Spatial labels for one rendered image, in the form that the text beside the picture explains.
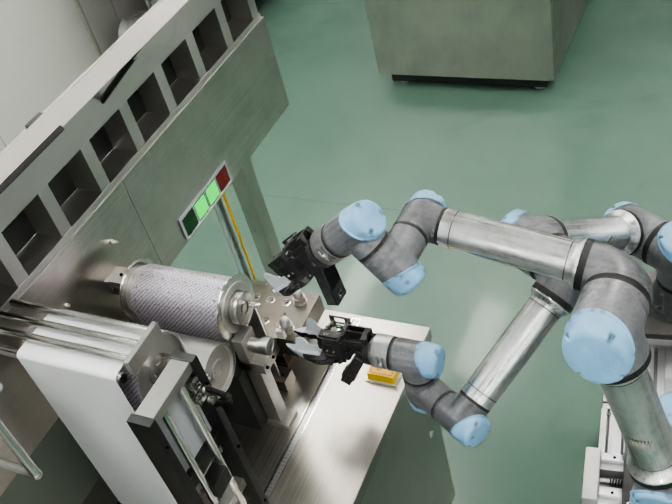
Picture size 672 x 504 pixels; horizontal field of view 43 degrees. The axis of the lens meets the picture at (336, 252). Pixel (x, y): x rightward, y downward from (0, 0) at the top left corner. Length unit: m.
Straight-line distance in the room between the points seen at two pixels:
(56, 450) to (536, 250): 1.13
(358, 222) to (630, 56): 3.44
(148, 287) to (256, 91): 0.80
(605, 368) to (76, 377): 0.94
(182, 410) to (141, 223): 0.64
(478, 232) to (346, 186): 2.60
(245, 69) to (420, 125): 2.13
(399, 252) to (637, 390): 0.47
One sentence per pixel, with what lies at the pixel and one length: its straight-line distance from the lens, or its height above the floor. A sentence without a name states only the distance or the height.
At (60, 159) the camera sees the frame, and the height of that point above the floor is 1.60.
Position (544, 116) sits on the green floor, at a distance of 4.40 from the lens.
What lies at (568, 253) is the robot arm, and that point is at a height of 1.43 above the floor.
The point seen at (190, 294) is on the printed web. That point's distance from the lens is 1.87.
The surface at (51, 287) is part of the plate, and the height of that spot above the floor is 1.39.
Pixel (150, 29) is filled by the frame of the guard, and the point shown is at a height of 1.94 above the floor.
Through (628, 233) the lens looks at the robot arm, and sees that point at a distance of 2.17.
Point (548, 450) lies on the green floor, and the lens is 3.03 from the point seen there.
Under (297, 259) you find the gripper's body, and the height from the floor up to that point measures 1.42.
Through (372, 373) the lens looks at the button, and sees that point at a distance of 2.09.
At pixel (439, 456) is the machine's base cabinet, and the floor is 0.39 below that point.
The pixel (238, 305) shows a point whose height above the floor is 1.27.
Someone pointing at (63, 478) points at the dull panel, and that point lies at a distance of 2.09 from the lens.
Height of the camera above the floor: 2.52
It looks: 41 degrees down
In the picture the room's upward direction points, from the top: 16 degrees counter-clockwise
